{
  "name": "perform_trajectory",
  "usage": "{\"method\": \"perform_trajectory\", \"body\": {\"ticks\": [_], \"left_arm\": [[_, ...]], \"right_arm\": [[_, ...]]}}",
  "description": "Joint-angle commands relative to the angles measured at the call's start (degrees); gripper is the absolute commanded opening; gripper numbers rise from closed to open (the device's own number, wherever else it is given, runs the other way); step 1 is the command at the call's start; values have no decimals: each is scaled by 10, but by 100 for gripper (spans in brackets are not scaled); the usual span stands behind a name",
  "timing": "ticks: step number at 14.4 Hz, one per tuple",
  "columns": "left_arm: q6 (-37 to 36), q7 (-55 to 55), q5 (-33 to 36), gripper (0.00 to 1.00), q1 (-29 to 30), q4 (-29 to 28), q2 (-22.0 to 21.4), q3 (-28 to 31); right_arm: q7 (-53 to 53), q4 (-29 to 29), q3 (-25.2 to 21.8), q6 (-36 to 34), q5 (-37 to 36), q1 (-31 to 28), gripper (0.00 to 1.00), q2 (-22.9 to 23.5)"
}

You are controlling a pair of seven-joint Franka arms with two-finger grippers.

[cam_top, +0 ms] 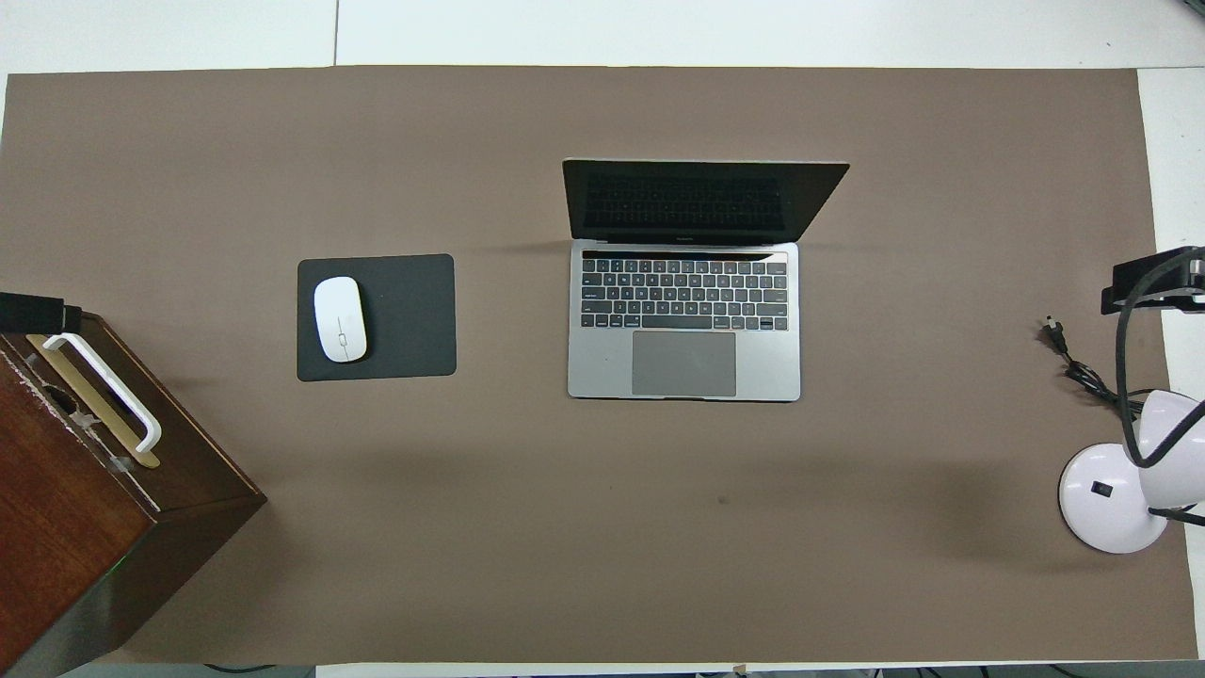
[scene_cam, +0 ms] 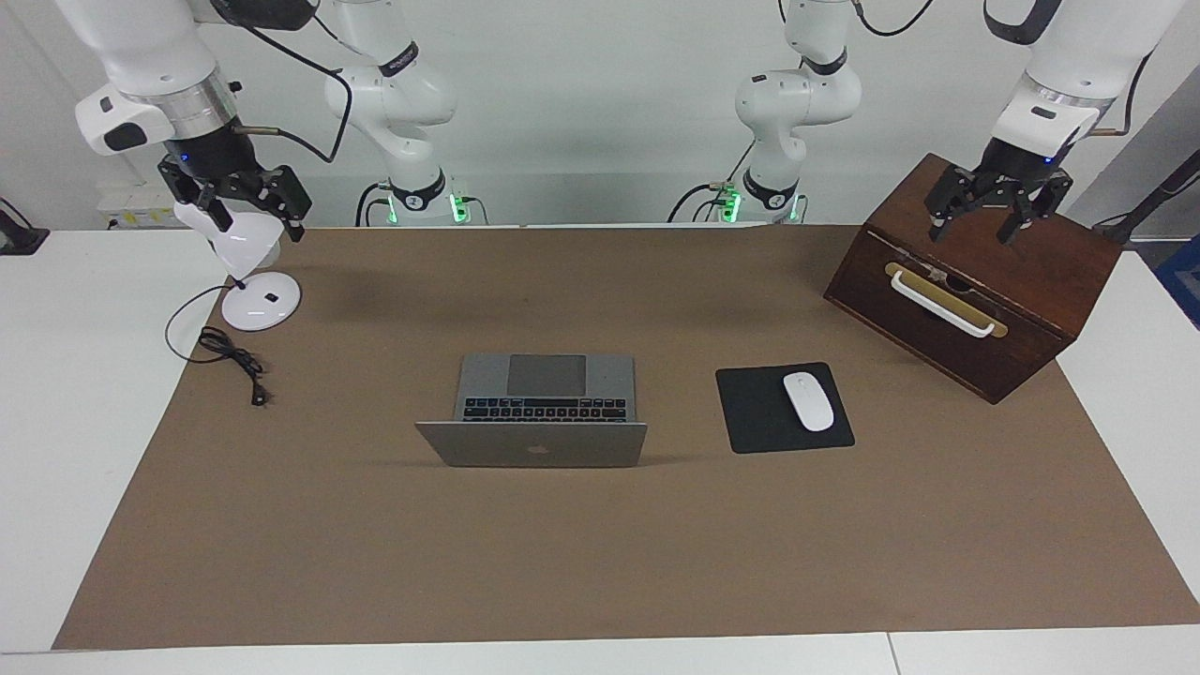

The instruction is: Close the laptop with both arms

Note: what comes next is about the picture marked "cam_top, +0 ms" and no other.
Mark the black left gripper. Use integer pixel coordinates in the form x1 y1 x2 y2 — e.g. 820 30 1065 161
0 292 83 332

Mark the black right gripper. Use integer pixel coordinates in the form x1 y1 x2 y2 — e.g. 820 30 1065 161
1101 247 1205 315

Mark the silver grey laptop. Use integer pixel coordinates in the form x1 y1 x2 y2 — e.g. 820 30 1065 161
562 158 851 403

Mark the dark brown wooden box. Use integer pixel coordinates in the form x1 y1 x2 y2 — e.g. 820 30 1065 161
0 311 267 675

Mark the white desk lamp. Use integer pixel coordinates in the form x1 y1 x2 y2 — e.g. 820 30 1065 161
1058 389 1205 555

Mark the white computer mouse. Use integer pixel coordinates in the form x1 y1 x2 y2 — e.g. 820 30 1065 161
313 276 369 363

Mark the black mouse pad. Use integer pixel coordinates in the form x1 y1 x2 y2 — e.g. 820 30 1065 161
297 253 458 383

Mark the brown table mat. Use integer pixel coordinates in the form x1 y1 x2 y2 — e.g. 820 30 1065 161
0 65 1198 665

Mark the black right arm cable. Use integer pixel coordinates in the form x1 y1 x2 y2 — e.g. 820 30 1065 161
1116 247 1205 469

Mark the white box handle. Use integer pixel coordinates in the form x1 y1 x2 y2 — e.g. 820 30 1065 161
42 332 163 455

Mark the black lamp power cord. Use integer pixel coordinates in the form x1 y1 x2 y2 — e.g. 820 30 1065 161
1043 317 1157 415

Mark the brass handle plate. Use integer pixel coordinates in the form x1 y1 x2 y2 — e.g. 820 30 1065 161
25 332 161 469

